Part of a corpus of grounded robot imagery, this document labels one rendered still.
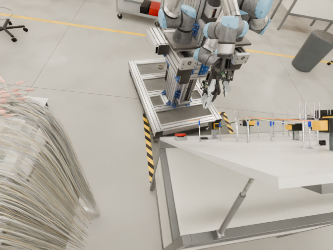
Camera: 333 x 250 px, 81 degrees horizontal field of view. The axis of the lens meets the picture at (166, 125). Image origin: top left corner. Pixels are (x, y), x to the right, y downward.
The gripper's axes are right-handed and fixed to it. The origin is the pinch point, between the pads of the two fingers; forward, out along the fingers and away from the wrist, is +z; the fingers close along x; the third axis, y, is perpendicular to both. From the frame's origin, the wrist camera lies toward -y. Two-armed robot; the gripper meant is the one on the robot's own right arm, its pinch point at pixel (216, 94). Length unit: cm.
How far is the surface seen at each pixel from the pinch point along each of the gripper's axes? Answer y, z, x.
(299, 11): -357, -84, 326
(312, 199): 15, 66, 70
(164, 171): -5, 51, -25
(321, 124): 54, -8, 6
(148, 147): -99, 91, -28
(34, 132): 38, -1, -70
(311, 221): 37, 55, 43
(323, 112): -4, 13, 73
